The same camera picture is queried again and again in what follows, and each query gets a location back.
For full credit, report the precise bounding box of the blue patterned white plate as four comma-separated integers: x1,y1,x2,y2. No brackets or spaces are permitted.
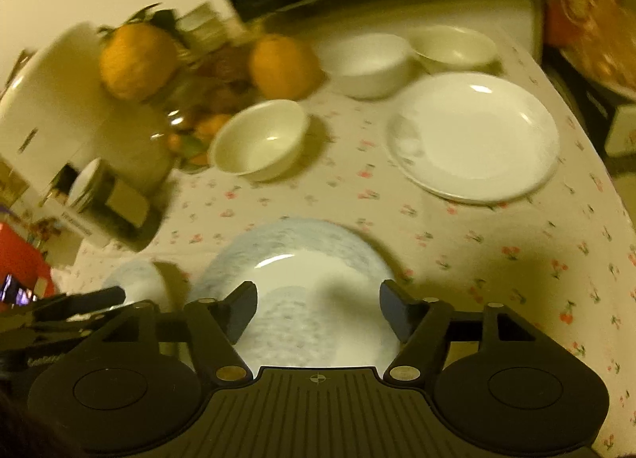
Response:
189,218,400,372

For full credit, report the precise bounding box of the cream bowl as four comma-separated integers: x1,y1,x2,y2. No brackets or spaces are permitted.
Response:
407,25,499,74
208,99,310,182

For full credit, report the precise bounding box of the plain white plate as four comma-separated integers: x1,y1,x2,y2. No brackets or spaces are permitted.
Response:
383,72,560,205

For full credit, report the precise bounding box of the white bowl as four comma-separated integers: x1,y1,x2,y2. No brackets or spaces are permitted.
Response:
318,33,413,101

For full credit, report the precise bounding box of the dark jar with white lid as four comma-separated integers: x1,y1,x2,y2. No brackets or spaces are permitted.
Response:
68,159,151,238

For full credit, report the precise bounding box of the glass jar of kumquats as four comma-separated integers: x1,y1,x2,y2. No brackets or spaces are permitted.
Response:
150,43,253,174

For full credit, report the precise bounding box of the large orange citrus fruit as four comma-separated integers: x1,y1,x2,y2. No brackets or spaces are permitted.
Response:
248,34,324,101

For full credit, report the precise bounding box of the large orange with leaves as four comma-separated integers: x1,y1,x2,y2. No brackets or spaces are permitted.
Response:
97,2,182,102

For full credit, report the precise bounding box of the red gift box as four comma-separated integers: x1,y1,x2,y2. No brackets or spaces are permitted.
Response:
545,0,635,97

